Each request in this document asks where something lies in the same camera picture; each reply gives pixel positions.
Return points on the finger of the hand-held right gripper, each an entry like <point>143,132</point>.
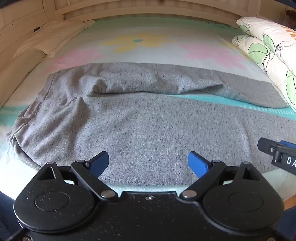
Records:
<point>267,145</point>
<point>288,144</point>

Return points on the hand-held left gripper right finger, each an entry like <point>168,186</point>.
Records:
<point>196,162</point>

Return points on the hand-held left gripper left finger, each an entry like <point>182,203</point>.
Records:
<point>100,162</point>

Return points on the grey speckled pants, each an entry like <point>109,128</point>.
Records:
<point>138,118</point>

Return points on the leaf-print pillow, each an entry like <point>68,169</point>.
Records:
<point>270,30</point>
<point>261,53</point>

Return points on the flower-print blanket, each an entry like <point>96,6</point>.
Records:
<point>159,52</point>

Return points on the cream pillow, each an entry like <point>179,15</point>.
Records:
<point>53,37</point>

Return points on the wooden bed headboard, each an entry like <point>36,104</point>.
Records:
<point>138,10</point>

